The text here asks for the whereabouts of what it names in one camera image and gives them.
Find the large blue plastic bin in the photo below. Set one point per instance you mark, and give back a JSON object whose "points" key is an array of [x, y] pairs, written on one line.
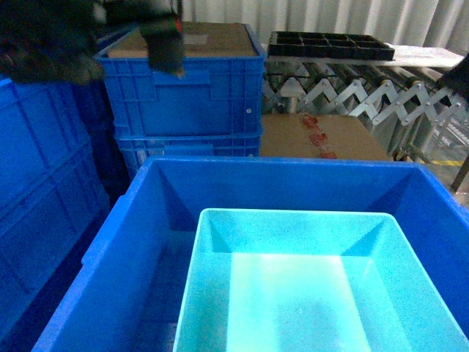
{"points": [[128, 294]]}

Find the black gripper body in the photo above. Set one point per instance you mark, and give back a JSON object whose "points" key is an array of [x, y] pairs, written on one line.
{"points": [[51, 41]]}

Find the white foam sheet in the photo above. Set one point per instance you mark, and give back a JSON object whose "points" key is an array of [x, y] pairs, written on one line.
{"points": [[416, 56]]}

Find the blue crate with cardboard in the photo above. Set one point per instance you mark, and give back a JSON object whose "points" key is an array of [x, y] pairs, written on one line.
{"points": [[216, 96]]}

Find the blue stacked crates at left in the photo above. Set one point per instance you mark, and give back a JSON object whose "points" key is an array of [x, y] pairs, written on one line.
{"points": [[50, 191]]}

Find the black compartment tray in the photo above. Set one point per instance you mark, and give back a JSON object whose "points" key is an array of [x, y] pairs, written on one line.
{"points": [[323, 45]]}

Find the brown cardboard box red tape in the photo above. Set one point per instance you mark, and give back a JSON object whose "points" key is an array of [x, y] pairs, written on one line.
{"points": [[318, 136]]}

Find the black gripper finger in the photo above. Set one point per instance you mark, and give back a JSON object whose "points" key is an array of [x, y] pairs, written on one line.
{"points": [[162, 33]]}

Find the teal plastic tray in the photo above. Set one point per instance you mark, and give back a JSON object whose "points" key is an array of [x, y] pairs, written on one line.
{"points": [[296, 280]]}

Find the expandable metal roller conveyor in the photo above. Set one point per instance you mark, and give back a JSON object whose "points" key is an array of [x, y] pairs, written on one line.
{"points": [[406, 108]]}

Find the blue crate under stack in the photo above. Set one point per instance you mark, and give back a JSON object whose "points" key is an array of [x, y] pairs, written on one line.
{"points": [[137, 150]]}

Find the cardboard box inside crate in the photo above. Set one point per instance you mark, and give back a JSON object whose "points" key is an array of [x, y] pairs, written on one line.
{"points": [[200, 39]]}

